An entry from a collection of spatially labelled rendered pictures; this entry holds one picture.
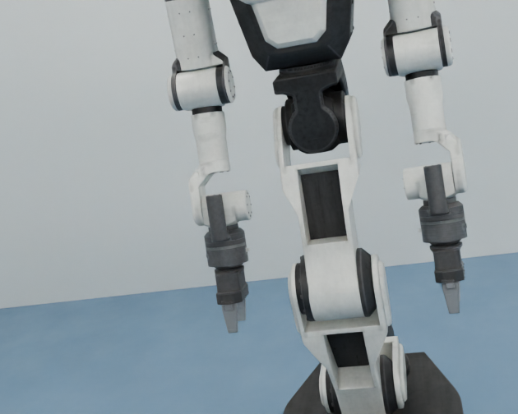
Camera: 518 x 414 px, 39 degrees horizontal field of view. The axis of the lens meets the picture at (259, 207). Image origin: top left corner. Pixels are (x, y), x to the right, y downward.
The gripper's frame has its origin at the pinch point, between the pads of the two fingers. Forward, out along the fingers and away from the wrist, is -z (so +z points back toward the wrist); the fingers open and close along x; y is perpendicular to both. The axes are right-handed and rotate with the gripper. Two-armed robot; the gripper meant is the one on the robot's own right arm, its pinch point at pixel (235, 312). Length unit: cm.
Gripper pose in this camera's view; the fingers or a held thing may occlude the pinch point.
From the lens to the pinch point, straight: 161.0
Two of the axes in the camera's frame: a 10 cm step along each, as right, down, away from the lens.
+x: -1.4, 0.8, -9.9
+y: 9.8, -1.3, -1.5
